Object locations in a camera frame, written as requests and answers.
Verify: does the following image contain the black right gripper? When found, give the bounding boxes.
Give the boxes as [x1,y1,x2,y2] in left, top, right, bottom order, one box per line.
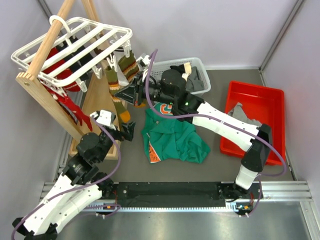
[114,72,176,109]

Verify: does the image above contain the olive orange striped sock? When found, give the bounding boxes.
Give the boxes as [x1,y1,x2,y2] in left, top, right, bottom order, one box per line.
[105,66,131,123]

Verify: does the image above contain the grey sock with white stripes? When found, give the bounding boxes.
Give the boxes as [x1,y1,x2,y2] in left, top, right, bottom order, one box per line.
[227,102,253,124]

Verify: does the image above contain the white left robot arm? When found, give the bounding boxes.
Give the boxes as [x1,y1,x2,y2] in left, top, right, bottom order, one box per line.
[11,110,136,240]

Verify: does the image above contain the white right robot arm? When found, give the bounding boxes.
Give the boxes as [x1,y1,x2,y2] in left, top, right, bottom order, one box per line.
[115,69,273,198]

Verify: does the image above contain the wooden hanger stand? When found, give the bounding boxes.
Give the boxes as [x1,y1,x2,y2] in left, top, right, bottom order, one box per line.
[11,0,133,143]

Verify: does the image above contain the black socks on hanger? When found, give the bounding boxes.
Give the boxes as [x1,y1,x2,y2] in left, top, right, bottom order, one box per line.
[56,41,93,81]

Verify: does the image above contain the white clip drying hanger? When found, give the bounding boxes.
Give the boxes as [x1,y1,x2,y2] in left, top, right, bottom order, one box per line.
[10,15,133,93]

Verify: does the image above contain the red patterned socks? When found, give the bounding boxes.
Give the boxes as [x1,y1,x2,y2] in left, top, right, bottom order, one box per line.
[43,47,93,131]

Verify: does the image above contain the white plastic laundry basket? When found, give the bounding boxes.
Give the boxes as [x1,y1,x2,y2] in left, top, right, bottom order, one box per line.
[150,57,211,97]

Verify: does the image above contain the green jersey shirt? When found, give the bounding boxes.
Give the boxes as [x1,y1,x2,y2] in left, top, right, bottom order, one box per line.
[141,108,211,164]

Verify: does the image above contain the black clothes in basket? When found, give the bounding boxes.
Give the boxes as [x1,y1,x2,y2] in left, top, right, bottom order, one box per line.
[170,64,186,75]

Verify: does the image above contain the cream cloth strip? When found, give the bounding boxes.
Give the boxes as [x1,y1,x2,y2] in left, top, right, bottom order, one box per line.
[182,62,192,81]

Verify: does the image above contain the grey cloth in basket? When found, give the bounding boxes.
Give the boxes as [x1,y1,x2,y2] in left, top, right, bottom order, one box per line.
[186,66,204,93]

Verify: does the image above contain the red plastic bin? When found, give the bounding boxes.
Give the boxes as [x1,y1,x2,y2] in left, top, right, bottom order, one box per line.
[224,81,286,158]

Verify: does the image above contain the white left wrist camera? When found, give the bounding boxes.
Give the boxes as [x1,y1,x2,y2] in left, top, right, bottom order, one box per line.
[89,109,116,127]

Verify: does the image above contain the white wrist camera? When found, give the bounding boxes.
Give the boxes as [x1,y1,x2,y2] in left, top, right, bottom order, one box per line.
[89,109,116,127]
[136,53,151,69]

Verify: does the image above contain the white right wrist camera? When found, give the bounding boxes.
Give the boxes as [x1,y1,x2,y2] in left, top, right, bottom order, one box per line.
[136,53,151,69]

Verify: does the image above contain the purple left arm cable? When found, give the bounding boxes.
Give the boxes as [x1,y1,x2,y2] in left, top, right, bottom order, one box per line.
[11,119,122,240]

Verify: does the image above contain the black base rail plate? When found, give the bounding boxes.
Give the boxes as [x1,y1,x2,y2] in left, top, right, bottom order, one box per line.
[116,182,225,208]

